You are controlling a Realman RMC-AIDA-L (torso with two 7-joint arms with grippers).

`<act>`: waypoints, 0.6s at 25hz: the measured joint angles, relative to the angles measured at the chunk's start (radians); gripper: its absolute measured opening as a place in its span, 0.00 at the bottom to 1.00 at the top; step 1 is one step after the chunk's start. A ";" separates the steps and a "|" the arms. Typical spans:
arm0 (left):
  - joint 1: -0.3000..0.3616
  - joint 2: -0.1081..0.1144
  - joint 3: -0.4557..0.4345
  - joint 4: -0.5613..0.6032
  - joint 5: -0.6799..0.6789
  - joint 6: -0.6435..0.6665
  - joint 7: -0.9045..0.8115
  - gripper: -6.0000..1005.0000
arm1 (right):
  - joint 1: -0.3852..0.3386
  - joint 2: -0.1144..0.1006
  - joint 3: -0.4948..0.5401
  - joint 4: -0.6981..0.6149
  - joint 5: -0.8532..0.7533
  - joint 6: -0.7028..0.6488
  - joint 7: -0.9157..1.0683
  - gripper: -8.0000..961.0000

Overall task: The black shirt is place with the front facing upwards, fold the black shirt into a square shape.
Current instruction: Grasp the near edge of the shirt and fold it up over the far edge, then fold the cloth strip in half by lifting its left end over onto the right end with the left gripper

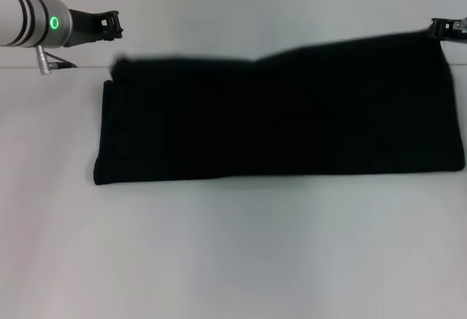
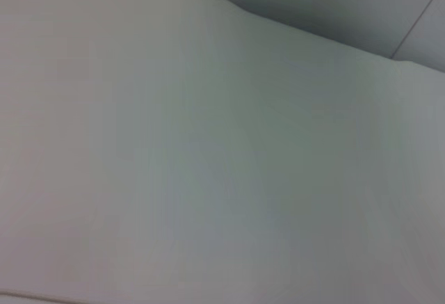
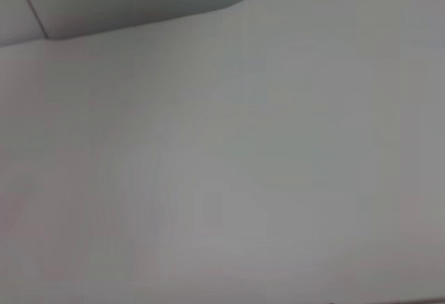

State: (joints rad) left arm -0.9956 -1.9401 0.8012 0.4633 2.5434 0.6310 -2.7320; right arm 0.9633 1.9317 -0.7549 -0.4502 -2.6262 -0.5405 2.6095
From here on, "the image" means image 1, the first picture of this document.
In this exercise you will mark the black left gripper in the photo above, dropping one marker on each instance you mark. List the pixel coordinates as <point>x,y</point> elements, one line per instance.
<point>87,23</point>

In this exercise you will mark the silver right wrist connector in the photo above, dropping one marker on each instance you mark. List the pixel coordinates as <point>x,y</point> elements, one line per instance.
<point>464,23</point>

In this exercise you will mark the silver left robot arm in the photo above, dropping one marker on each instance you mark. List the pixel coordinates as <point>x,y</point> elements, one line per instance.
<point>29,19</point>

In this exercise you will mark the black t-shirt with FREE print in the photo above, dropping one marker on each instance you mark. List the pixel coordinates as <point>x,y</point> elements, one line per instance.
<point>273,122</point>

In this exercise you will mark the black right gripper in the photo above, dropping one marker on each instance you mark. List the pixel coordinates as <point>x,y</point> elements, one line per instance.
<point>450,30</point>

